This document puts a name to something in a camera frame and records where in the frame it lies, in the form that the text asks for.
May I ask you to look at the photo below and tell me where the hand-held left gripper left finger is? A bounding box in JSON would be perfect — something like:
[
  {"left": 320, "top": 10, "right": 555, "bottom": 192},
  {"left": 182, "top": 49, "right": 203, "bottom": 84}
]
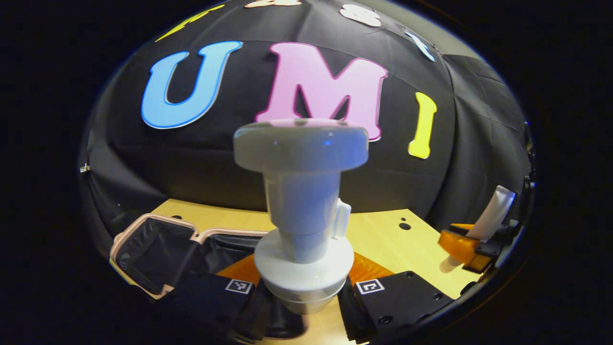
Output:
[{"left": 165, "top": 254, "right": 307, "bottom": 342}]

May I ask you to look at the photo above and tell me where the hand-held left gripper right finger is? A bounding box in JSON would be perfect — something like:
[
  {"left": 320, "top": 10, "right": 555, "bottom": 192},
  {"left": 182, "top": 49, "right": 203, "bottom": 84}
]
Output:
[{"left": 338, "top": 253, "right": 454, "bottom": 345}]

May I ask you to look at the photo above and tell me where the white skin care tube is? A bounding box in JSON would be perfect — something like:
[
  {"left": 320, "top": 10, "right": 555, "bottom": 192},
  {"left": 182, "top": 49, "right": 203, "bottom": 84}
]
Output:
[{"left": 440, "top": 185, "right": 516, "bottom": 274}]

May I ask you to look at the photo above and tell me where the pink suitcase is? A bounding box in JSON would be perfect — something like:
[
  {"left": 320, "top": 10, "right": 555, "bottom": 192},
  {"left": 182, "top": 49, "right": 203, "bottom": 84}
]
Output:
[{"left": 109, "top": 214, "right": 269, "bottom": 300}]

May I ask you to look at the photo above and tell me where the white pump bottle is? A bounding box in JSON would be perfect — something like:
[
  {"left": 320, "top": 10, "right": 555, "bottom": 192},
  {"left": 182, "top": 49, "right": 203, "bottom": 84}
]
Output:
[{"left": 233, "top": 118, "right": 369, "bottom": 315}]

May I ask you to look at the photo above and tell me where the black backdrop cloth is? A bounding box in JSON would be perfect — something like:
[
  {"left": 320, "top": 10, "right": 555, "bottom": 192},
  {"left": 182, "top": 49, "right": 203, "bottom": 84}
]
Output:
[{"left": 79, "top": 0, "right": 532, "bottom": 250}]

